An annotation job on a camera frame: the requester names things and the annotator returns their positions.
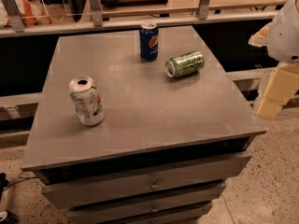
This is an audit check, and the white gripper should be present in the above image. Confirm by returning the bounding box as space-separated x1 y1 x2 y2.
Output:
249 0 299 119

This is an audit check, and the can on floor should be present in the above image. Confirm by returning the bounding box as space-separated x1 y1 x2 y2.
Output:
0 210 19 224

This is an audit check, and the orange white bag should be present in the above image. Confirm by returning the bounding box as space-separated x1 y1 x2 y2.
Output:
0 0 51 27

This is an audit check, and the green soda can lying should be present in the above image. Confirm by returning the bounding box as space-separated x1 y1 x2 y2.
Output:
165 50 205 78

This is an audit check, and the blue pepsi can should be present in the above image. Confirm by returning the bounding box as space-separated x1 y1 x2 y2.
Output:
139 22 158 61

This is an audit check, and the grey drawer cabinet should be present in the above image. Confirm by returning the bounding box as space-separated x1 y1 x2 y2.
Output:
22 26 266 224

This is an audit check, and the black floor cable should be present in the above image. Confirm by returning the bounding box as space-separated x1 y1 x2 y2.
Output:
0 171 37 193

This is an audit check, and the white 7up can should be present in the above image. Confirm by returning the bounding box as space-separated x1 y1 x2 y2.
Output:
69 76 105 126

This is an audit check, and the grey metal rail frame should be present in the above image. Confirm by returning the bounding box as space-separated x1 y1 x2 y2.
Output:
0 0 288 38

